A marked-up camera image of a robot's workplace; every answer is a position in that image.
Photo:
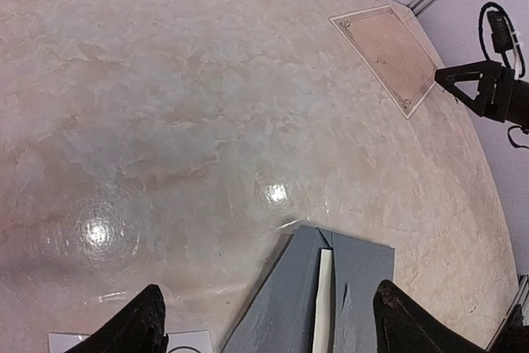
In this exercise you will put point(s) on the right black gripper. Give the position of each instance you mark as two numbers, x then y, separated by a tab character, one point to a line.
499	96

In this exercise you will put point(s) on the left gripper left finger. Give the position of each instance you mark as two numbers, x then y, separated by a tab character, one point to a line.
146	311

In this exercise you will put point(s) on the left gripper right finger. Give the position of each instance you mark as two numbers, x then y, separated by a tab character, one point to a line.
402	325

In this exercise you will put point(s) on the cream letter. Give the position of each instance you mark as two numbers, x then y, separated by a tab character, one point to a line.
323	316

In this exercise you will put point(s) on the brown ornate certificate paper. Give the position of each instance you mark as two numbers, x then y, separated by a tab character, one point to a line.
392	52

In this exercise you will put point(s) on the dark blue envelope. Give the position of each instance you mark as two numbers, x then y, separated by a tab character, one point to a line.
281	315

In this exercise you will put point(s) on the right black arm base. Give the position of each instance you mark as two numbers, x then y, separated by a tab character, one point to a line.
512	334

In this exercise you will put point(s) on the white sticker sheet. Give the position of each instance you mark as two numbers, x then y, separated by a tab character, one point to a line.
150	341

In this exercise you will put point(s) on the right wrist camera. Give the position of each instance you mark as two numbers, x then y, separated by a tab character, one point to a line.
505	41

